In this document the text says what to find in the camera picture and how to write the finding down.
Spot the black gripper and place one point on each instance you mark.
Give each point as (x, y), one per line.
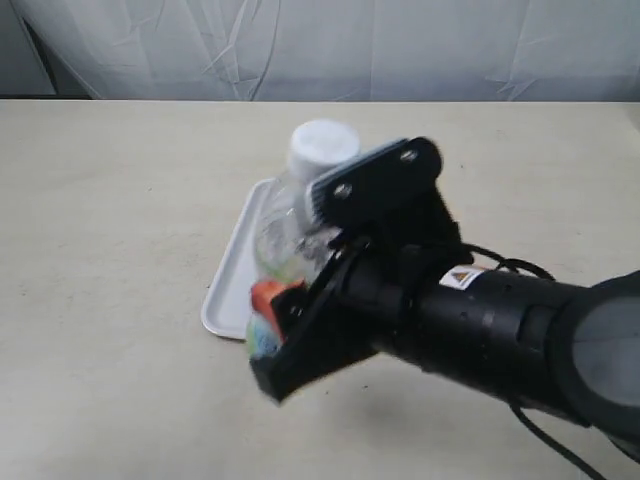
(344, 317)

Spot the clear plastic bottle white cap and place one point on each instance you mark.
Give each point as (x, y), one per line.
(287, 247)

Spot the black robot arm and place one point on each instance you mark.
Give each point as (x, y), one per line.
(511, 332)

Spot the white plastic tray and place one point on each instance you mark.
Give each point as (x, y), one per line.
(227, 309)

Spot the white backdrop cloth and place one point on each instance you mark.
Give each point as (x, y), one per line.
(345, 50)

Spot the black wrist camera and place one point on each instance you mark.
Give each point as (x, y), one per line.
(388, 197)

